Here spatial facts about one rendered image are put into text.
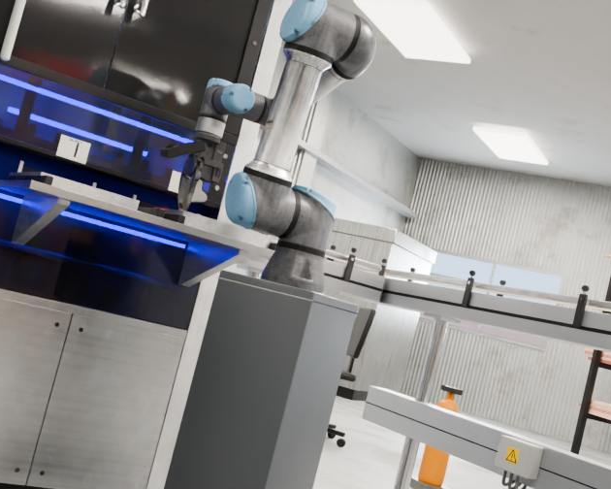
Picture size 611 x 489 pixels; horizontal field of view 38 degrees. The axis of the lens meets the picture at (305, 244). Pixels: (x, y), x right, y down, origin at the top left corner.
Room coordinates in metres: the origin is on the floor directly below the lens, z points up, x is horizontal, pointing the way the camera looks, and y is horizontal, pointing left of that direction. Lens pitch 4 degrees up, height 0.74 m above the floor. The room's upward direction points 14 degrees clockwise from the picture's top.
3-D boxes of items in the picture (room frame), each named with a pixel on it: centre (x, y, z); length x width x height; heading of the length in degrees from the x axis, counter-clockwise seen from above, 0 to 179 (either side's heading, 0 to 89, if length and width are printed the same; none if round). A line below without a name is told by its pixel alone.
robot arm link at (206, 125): (2.38, 0.33, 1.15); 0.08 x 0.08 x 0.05
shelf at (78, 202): (2.41, 0.46, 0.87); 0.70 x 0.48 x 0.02; 121
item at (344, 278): (3.05, 0.02, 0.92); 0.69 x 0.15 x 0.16; 121
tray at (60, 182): (2.38, 0.64, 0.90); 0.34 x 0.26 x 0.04; 31
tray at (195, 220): (2.46, 0.29, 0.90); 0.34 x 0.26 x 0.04; 30
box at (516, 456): (2.50, -0.72, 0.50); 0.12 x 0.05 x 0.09; 31
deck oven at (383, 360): (9.93, -0.72, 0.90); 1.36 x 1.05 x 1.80; 152
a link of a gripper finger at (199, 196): (2.36, 0.31, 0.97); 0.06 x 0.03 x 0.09; 121
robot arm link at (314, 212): (2.09, 0.01, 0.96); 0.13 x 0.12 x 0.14; 120
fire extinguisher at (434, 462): (4.71, -0.94, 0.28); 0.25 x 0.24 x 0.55; 63
